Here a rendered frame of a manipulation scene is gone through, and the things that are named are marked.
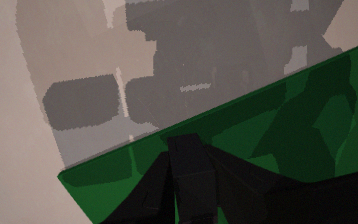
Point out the green circuit board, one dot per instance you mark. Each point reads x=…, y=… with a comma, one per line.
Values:
x=304, y=126

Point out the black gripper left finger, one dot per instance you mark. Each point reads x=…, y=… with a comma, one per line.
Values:
x=152, y=201

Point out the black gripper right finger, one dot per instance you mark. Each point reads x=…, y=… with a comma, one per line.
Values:
x=250, y=194

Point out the black fan cable with plug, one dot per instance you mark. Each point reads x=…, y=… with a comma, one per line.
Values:
x=194, y=180

